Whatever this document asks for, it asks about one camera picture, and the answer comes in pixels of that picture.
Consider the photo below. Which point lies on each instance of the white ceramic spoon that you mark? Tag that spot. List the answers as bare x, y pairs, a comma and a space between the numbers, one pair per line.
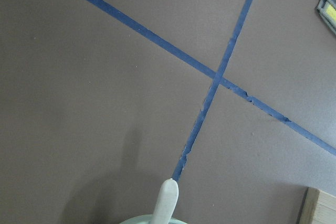
166, 202

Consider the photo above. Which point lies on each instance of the light green bowl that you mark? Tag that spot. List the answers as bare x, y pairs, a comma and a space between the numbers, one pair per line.
145, 219

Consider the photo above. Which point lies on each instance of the yellow sponge under cloth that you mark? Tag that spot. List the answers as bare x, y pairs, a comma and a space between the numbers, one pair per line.
329, 12

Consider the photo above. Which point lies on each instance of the bamboo cutting board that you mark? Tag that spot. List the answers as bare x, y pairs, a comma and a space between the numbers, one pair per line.
317, 207

